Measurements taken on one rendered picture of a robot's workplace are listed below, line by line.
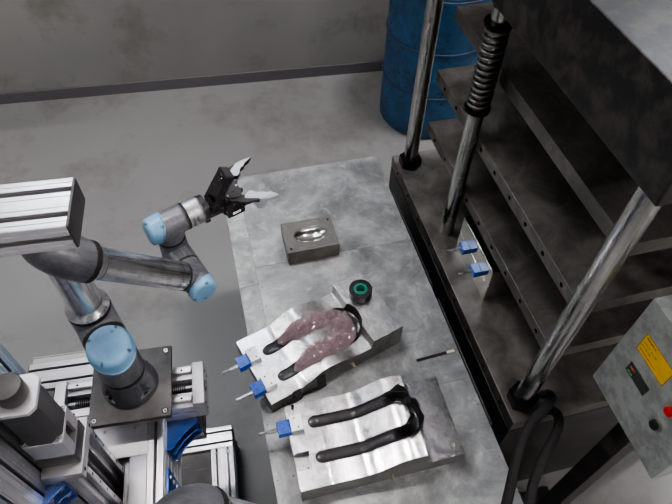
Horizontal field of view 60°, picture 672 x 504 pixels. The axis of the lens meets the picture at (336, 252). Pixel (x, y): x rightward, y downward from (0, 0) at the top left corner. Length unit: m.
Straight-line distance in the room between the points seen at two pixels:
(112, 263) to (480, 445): 1.23
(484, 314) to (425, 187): 0.67
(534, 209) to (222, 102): 2.89
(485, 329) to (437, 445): 0.51
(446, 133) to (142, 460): 1.63
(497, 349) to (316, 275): 0.71
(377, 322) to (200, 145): 2.34
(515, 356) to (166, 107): 3.06
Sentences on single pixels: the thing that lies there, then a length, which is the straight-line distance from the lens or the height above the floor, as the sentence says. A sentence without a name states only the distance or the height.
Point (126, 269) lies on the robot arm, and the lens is 1.39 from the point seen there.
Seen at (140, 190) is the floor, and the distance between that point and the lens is 3.79.
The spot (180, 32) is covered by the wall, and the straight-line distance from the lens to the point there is 4.30.
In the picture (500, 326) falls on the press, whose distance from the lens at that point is 2.20.
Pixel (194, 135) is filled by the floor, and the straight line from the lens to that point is 4.09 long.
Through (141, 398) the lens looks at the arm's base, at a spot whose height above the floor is 1.06.
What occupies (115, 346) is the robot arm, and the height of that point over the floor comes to 1.26.
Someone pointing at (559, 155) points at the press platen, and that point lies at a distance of 1.71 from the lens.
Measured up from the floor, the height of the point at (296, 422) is 0.92.
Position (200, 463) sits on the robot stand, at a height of 0.21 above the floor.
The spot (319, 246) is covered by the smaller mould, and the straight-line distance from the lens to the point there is 2.21.
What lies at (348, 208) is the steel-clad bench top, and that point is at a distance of 2.43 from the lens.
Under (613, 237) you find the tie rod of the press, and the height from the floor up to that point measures 1.63.
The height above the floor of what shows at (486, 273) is 0.91.
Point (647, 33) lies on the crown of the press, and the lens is 1.28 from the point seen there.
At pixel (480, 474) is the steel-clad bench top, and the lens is 1.93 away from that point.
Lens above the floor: 2.59
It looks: 52 degrees down
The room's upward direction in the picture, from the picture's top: 2 degrees clockwise
